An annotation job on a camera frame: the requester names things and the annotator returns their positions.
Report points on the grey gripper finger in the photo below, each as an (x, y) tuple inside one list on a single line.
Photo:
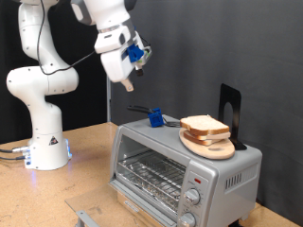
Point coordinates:
[(139, 71), (128, 85)]

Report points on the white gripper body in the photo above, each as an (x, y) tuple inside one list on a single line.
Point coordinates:
[(113, 66)]

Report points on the spatula with blue grip block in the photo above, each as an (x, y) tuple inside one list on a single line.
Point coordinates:
[(156, 118)]

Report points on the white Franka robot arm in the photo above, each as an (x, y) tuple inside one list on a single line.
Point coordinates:
[(44, 126)]

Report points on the red oven indicator light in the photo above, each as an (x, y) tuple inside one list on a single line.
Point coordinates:
[(197, 180)]

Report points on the silver toaster oven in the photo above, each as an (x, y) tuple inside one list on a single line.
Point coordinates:
[(208, 176)]

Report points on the silver oven knob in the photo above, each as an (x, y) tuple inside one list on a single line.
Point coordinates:
[(187, 219), (192, 196)]

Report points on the vertical metal pole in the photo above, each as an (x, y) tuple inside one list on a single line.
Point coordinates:
[(109, 104)]

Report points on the black metal bookend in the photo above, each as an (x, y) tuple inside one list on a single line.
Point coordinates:
[(232, 94)]

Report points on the round wooden cutting board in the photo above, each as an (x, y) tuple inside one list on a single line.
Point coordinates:
[(217, 153)]

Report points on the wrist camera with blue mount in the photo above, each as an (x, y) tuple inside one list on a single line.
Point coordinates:
[(135, 53)]

